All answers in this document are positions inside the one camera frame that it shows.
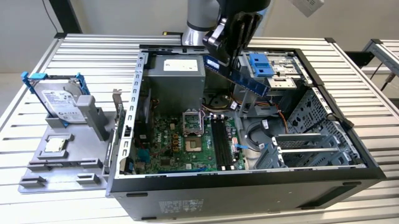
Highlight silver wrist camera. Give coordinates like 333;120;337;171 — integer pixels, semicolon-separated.
288;0;325;18

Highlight white-clip RAM slot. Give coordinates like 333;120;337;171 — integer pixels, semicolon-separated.
218;114;234;171
209;113;226;171

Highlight graphics card with silver bracket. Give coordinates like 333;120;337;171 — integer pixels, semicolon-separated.
104;88;126;175

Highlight CPU socket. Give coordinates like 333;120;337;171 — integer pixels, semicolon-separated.
184;136;205;153

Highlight hard disk in blue carrier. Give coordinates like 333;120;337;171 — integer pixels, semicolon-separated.
20;72;90;129

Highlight silver CPU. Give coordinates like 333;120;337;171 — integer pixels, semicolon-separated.
42;139;68;154

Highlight metal socket cover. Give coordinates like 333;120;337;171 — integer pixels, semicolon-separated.
181;112;205;137

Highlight green motherboard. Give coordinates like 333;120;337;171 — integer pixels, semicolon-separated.
133;113;246;175

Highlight blue drive latch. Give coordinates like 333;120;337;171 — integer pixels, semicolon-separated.
245;53;274;79

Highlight black open PC case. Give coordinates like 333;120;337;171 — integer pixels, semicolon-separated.
105;44;387;221

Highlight black slanted post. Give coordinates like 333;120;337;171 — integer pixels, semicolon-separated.
48;0;84;35

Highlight round black speaker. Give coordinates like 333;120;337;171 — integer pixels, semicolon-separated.
209;94;230;110

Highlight white case label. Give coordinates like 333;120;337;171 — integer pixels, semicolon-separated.
158;198;205;213

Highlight black looped wire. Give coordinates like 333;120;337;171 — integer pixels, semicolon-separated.
244;120;272;152

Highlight black table bracket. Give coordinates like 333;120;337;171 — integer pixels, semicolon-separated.
344;50;375;68

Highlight grey metal drive cage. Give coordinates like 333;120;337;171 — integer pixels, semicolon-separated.
232;52;312;117

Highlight blue expansion slot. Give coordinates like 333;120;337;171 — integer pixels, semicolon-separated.
154;167;209;175

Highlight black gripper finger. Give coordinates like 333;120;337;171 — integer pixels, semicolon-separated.
201;17;233;67
230;11;261;63

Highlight yellow white wire bundle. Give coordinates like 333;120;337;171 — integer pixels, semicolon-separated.
200;92;237;114

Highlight black case fan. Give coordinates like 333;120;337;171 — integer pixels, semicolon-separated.
134;87;154;147

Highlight thin wire locking lever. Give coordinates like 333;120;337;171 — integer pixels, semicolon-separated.
200;109;206;138

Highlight grey metal disk bay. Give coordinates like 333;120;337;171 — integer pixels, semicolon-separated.
252;132;368;170

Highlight white power supply label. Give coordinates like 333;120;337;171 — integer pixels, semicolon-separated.
162;59;198;71

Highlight aluminium frame side table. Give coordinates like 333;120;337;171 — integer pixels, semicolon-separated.
363;38;399;79

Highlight grey parts rack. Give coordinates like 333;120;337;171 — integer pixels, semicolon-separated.
17;95;125;196

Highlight orange wire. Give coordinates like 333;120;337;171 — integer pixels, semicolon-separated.
254;100;289;135

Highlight grey power supply unit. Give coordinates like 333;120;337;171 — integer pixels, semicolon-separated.
144;55;206;115

